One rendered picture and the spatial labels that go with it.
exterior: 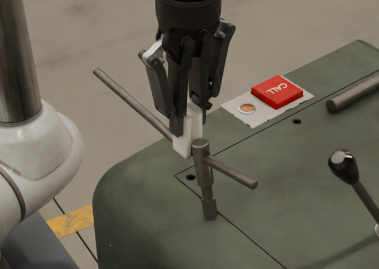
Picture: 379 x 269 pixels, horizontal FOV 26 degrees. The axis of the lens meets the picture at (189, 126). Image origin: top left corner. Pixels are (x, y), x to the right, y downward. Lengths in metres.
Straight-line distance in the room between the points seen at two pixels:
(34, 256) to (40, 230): 0.08
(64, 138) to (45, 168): 0.07
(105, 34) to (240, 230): 2.91
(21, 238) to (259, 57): 2.14
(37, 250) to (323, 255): 0.86
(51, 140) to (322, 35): 2.53
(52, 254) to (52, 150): 0.28
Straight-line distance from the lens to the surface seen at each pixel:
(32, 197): 1.59
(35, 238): 1.81
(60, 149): 1.60
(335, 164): 0.97
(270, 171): 1.17
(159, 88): 0.96
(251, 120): 1.26
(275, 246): 1.06
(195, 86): 1.01
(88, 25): 4.01
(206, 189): 1.06
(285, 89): 1.31
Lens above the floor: 2.01
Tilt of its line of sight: 37 degrees down
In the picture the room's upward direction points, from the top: straight up
